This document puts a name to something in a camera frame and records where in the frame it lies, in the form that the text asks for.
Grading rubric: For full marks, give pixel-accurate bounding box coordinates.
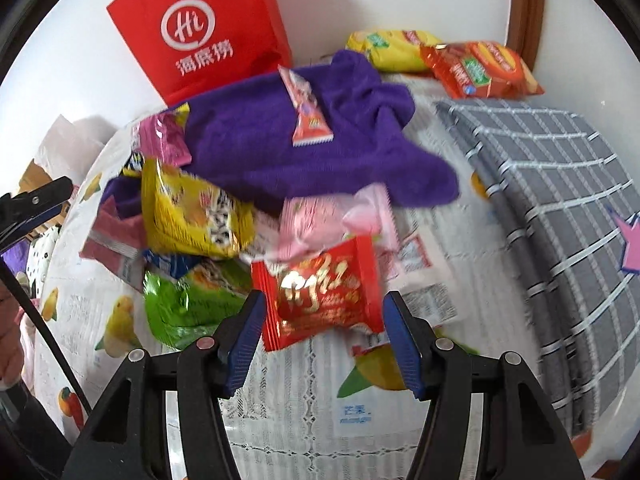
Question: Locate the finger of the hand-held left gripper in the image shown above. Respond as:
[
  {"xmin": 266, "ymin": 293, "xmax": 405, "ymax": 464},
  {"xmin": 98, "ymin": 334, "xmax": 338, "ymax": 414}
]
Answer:
[{"xmin": 0, "ymin": 176, "xmax": 74, "ymax": 256}]

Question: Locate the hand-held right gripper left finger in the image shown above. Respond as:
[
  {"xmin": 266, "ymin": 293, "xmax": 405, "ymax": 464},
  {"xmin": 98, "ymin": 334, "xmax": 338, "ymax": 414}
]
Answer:
[{"xmin": 60, "ymin": 290, "xmax": 268, "ymax": 480}]

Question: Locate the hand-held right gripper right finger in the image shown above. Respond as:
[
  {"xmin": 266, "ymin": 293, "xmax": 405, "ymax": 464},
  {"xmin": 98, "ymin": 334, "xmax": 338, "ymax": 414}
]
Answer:
[{"xmin": 382, "ymin": 290, "xmax": 586, "ymax": 480}]

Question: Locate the green snack packet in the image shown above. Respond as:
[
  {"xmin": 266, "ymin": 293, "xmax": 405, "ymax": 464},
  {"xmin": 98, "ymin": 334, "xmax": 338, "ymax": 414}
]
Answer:
[{"xmin": 143, "ymin": 257, "xmax": 253, "ymax": 351}]

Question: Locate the red snack packet gold print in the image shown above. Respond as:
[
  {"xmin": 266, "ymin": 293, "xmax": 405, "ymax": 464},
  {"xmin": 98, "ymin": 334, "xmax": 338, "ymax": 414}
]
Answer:
[{"xmin": 251, "ymin": 235, "xmax": 386, "ymax": 352}]

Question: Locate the pale pink snack packet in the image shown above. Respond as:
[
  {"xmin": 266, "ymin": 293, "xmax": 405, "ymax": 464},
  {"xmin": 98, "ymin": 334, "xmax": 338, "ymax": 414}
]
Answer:
[{"xmin": 277, "ymin": 182, "xmax": 401, "ymax": 261}]

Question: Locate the person's left hand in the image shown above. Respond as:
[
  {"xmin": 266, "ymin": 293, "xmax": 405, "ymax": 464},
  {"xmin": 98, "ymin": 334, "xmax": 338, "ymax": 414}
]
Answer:
[{"xmin": 0, "ymin": 286, "xmax": 27, "ymax": 392}]

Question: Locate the spotted white cloth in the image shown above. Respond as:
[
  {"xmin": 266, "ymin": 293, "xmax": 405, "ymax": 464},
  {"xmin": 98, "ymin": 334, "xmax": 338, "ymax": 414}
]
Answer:
[{"xmin": 27, "ymin": 225, "xmax": 63, "ymax": 286}]

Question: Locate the white paper sheet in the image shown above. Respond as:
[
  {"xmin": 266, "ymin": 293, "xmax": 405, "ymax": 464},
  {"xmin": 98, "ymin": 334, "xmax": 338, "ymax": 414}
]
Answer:
[{"xmin": 37, "ymin": 114, "xmax": 118, "ymax": 181}]

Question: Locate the fruit print table cover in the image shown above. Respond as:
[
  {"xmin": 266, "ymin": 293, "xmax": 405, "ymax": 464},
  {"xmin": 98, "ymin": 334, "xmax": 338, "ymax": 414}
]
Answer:
[{"xmin": 30, "ymin": 75, "xmax": 551, "ymax": 480}]

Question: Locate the blue snack packet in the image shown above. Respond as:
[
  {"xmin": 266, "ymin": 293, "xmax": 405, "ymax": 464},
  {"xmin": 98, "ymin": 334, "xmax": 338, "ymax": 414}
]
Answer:
[{"xmin": 142, "ymin": 249, "xmax": 201, "ymax": 281}]

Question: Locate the magenta snack packet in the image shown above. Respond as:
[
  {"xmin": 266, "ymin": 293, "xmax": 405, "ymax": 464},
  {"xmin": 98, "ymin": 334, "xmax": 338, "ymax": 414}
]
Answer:
[{"xmin": 131, "ymin": 110, "xmax": 192, "ymax": 167}]

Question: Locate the yellow packet black white print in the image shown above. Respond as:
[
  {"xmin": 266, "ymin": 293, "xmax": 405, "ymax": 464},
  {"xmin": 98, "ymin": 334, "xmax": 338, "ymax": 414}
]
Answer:
[{"xmin": 141, "ymin": 157, "xmax": 257, "ymax": 260}]

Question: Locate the grey checked cloth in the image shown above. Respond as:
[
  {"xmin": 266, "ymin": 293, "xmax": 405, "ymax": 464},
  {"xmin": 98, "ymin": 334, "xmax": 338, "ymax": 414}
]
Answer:
[{"xmin": 435, "ymin": 100, "xmax": 640, "ymax": 441}]

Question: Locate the purple cloth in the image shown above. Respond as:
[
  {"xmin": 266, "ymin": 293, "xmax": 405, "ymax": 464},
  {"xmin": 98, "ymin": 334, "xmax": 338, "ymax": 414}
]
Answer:
[{"xmin": 100, "ymin": 50, "xmax": 461, "ymax": 221}]

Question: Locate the red paper bag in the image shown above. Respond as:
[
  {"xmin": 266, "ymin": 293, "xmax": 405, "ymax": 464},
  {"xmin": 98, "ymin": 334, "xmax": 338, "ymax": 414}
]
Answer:
[{"xmin": 106, "ymin": 0, "xmax": 293, "ymax": 108}]

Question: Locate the slim pink red snack packet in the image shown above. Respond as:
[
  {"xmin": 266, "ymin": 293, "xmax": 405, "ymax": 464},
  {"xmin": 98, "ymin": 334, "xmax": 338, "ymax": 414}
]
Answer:
[{"xmin": 277, "ymin": 65, "xmax": 334, "ymax": 147}]

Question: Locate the orange red chips packet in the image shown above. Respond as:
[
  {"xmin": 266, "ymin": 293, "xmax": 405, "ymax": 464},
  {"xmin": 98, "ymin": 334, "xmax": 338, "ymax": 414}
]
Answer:
[{"xmin": 419, "ymin": 41, "xmax": 545, "ymax": 100}]

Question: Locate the yellow chips packet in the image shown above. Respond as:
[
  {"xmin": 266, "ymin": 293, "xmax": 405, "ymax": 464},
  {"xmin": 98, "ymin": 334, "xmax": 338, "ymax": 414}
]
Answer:
[{"xmin": 346, "ymin": 30, "xmax": 443, "ymax": 73}]

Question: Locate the brown wooden frame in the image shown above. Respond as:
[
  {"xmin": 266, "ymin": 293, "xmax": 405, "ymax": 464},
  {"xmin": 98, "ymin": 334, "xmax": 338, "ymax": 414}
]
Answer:
[{"xmin": 509, "ymin": 0, "xmax": 546, "ymax": 78}]

